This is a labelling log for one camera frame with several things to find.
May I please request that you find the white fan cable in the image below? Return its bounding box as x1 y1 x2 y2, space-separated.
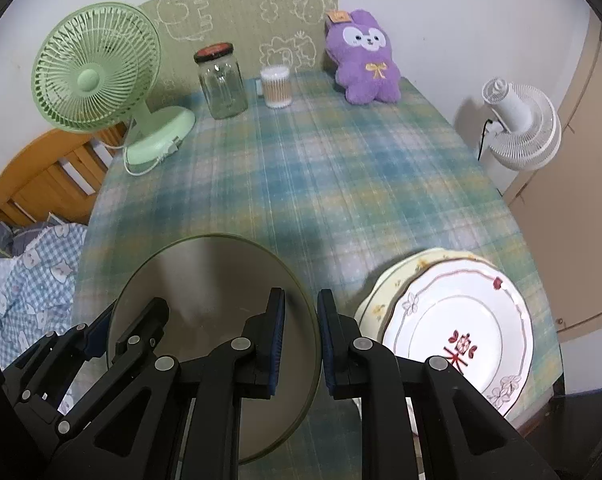
123 142 182 177

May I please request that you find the yellow floral plate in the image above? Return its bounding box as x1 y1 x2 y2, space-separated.
353 247 492 341

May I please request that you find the glass jar with black lid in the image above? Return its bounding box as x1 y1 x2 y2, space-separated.
194 42 249 121

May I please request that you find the cotton swab container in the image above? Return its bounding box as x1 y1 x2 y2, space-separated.
259 65 293 109

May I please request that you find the beige door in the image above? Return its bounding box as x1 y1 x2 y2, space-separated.
501 10 602 343

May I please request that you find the white plate with red character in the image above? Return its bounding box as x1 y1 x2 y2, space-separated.
381 255 534 418

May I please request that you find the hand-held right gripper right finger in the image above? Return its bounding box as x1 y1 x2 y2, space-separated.
317 288 557 480

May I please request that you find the orange wooden chair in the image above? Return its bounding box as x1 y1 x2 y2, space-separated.
0 122 132 228

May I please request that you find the plaid tablecloth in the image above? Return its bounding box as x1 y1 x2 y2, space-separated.
73 72 564 466

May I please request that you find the green desk fan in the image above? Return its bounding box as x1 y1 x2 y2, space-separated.
32 2 197 177

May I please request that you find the blue checked blanket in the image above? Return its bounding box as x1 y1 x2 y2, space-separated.
0 220 89 401

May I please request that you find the black fan cable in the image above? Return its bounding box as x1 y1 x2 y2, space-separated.
477 119 497 161

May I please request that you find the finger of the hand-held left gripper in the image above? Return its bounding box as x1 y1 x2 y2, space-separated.
56 297 171 436
3 312 116 401

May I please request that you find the green printed wall mat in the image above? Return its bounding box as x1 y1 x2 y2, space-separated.
136 0 341 91

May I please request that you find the purple plush toy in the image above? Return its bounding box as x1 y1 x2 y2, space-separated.
324 8 403 106

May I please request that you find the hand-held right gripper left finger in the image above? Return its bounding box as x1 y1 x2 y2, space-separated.
51 287 287 480

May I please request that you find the white standing fan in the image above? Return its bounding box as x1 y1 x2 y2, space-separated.
478 77 562 196

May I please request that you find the large floral bowl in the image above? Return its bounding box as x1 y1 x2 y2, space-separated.
107 232 318 465

